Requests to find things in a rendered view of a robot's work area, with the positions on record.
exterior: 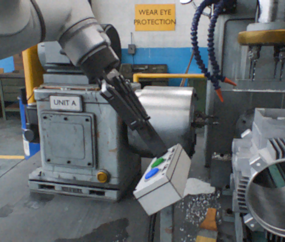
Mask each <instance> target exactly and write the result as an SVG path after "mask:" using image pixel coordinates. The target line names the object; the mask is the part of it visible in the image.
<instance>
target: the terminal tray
mask: <svg viewBox="0 0 285 242"><path fill-rule="evenodd" d="M267 117H270V118H267ZM252 133H253V140H254V143H255V145H256V148H257V150H261V149H264V148H266V146H267V139H268V140H269V141H270V143H272V138H274V140H275V141H276V143H277V138H278V137H279V139H280V140H281V141H282V138H283V137H284V139H285V109H266V108H256V109H255V117H254V122H253V130H252Z"/></svg>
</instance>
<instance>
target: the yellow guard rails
mask: <svg viewBox="0 0 285 242"><path fill-rule="evenodd" d="M133 75H134V82H137V83H139V78H207V77H205V76H204V74H140V73H138V74H133Z"/></svg>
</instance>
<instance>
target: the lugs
mask: <svg viewBox="0 0 285 242"><path fill-rule="evenodd" d="M241 136H242V138H243V139H248V140H251V139H252V138H253V133H252V131H251V130H249V129H247V130H246V131H245V132H244V133H242V134H241ZM248 161H249V163H250V165H251V167H252V168H253V169H254V170H255V171H256V172H258V171H259V170H260V169H262V168H263V167H265V166H266V165H267V162H266V159H265V158H264V157H263V156H261V155H260V153H257V154H256V155H255V156H253V157H252V158H251V159H249V160H248ZM244 223H245V224H246V225H247V226H248V227H249V228H250V229H251V230H252V231H255V230H257V229H258V228H260V227H261V226H260V225H259V224H258V223H257V222H256V221H255V219H254V218H253V217H251V215H250V214H247V215H246V216H244Z"/></svg>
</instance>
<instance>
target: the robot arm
mask: <svg viewBox="0 0 285 242"><path fill-rule="evenodd" d="M54 41H57V42H58V43H59V45H60V46H61V47H62V49H63V50H64V51H65V53H66V54H67V56H68V57H69V59H70V60H71V61H72V63H73V64H74V65H75V66H77V67H80V68H81V70H82V71H83V73H84V74H85V75H86V77H87V78H88V80H89V81H90V82H95V81H97V80H98V82H99V84H100V86H101V87H102V89H101V90H100V91H99V94H100V95H101V96H102V97H103V98H104V99H105V100H106V101H107V102H108V103H109V104H110V105H111V106H112V108H113V109H114V110H115V111H116V112H117V113H118V115H119V116H120V117H121V118H122V119H123V121H124V122H125V123H126V125H127V126H128V127H129V128H130V129H131V131H134V130H136V131H137V132H138V134H139V135H140V136H141V138H142V139H143V141H144V142H145V144H146V145H147V147H148V148H149V150H150V151H151V153H152V154H153V156H154V155H156V154H158V153H160V152H162V151H163V150H165V148H166V145H165V143H164V142H163V140H162V139H161V137H160V136H159V134H157V132H156V131H155V129H154V128H153V126H152V125H151V123H150V121H149V119H150V118H151V117H150V116H148V113H147V112H146V110H145V108H144V107H143V105H142V103H141V102H140V100H139V98H138V96H137V94H136V93H135V91H134V89H133V88H132V86H131V84H130V81H129V80H128V79H126V80H125V79H124V78H123V76H122V75H121V74H120V73H119V72H118V71H117V70H116V67H117V66H118V65H119V63H120V60H119V59H118V57H117V55H116V54H115V52H114V51H113V50H112V49H111V47H110V39H109V38H108V37H107V35H106V33H105V32H104V31H103V29H102V28H101V26H100V23H99V22H98V21H96V19H95V17H94V15H93V12H92V10H91V7H90V4H89V2H88V0H0V60H1V59H5V58H7V57H11V56H13V55H16V54H18V53H20V52H23V51H25V50H27V49H28V48H30V47H32V46H35V45H37V44H40V43H43V42H54Z"/></svg>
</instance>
